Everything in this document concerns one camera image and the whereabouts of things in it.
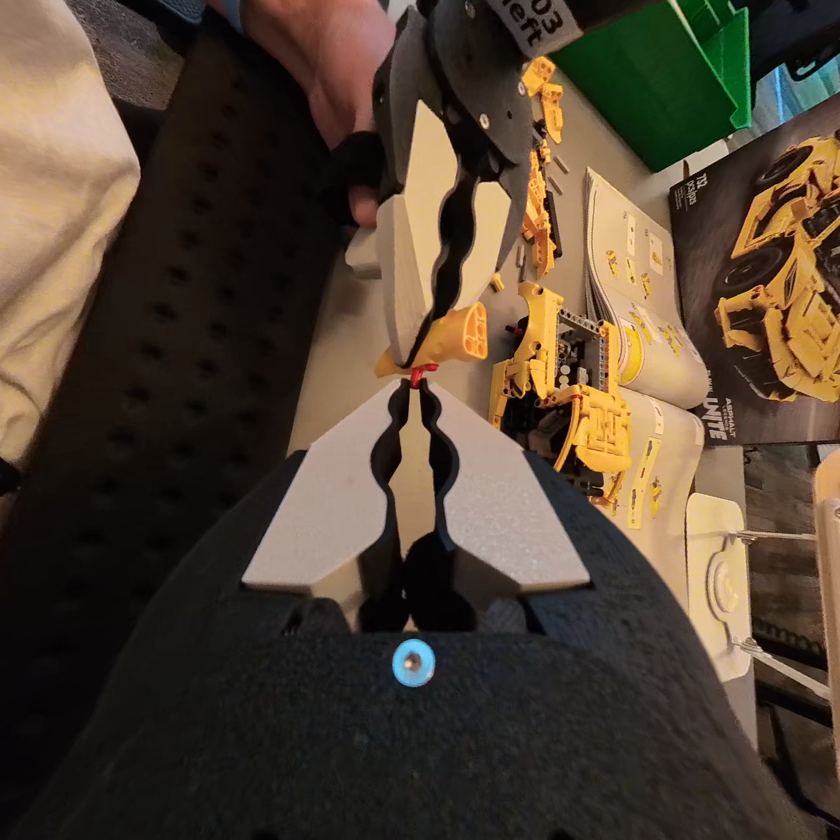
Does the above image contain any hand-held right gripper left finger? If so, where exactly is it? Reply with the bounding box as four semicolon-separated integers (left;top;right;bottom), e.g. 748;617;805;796
241;379;409;634

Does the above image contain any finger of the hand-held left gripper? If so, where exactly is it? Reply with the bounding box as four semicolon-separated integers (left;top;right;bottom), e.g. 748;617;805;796
430;177;522;319
344;98;480;368

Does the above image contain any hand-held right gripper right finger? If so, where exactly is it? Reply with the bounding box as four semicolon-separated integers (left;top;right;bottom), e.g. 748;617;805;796
420;379;592;634

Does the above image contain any yellow curved panel brick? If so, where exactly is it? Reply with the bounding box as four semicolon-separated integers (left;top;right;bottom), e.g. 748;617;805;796
374;302;490;380

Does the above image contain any grey desk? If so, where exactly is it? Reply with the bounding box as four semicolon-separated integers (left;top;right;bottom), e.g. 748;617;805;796
285;59;762;756

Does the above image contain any person's left hand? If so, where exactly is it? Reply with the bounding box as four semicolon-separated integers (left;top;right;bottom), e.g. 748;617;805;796
239;0;398;227

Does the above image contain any pile of yellow bricks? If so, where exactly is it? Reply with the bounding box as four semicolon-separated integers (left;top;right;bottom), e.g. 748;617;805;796
518;56;567;280

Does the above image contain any yellow brick toy car model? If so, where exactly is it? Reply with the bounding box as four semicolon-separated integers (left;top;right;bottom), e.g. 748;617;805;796
489;281;634;509

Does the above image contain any pale sticker sheet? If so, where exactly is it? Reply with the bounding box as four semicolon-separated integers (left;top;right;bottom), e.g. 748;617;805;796
626;436;664;530

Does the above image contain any building instruction booklet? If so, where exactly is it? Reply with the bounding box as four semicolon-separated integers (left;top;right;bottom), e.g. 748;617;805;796
583;166;711;531

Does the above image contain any green plastic bin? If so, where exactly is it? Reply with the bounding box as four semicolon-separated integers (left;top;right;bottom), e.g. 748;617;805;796
550;0;752;173

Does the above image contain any instruction sheet on stand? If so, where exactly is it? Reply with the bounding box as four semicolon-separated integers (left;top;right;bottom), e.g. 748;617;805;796
684;492;840;703

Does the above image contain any black toy car box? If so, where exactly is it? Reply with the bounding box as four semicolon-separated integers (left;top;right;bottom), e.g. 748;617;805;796
669;108;840;447

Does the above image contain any black perforated mat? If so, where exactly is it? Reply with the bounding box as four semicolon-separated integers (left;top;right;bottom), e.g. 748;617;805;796
0;13;388;828

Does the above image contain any person's white shirt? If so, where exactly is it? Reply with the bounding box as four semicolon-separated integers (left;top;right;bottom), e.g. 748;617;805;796
0;0;142;470

